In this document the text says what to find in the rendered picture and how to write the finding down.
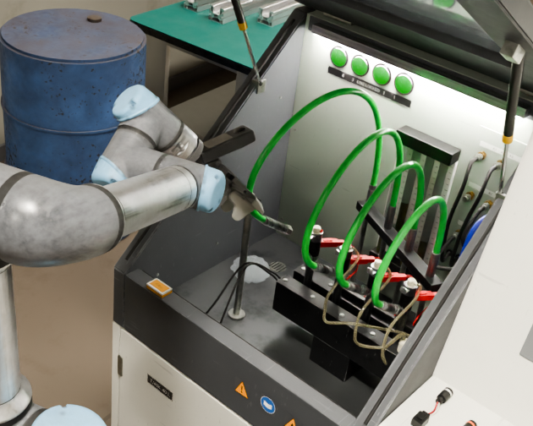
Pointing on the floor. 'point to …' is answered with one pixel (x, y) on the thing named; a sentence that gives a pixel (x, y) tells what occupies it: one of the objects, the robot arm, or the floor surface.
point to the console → (508, 297)
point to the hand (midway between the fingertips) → (257, 204)
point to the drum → (65, 88)
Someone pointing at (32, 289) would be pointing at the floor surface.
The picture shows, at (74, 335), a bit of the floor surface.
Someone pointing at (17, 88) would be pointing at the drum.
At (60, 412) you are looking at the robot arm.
